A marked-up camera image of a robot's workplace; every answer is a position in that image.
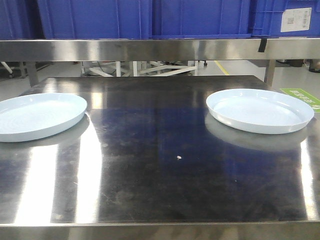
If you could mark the light blue plate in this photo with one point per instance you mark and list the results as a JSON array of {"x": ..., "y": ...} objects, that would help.
[
  {"x": 259, "y": 111},
  {"x": 36, "y": 116}
]

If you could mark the steel shelf leg right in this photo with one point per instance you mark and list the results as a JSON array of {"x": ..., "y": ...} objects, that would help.
[{"x": 269, "y": 72}]

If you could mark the steel shelf leg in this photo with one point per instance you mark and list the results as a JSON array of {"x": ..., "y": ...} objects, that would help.
[
  {"x": 32, "y": 73},
  {"x": 269, "y": 72}
]

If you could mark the steel shelf leg left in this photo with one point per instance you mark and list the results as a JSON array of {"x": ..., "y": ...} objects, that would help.
[{"x": 32, "y": 73}]

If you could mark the blue plastic bin middle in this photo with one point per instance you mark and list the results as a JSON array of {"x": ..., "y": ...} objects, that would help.
[{"x": 200, "y": 19}]

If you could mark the blue plastic bin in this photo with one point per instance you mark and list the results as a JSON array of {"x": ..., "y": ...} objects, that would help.
[
  {"x": 200, "y": 19},
  {"x": 96, "y": 19},
  {"x": 266, "y": 16}
]

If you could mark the blue plastic bin left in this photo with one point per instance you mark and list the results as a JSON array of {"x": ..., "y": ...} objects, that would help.
[{"x": 96, "y": 19}]

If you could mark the black tape strip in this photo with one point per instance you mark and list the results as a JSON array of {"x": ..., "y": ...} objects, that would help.
[{"x": 262, "y": 45}]

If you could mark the green floor sign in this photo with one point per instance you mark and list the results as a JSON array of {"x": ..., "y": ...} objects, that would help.
[{"x": 304, "y": 96}]

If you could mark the blue plastic bin right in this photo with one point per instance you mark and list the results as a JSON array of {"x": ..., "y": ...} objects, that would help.
[{"x": 266, "y": 16}]

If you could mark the white label on bin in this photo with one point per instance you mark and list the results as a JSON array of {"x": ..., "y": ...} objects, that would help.
[{"x": 297, "y": 19}]

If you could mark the white metal frame background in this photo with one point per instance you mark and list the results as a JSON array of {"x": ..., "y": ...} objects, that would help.
[{"x": 138, "y": 68}]

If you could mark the stainless steel shelf rail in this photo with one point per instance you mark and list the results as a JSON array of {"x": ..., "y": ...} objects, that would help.
[{"x": 42, "y": 50}]

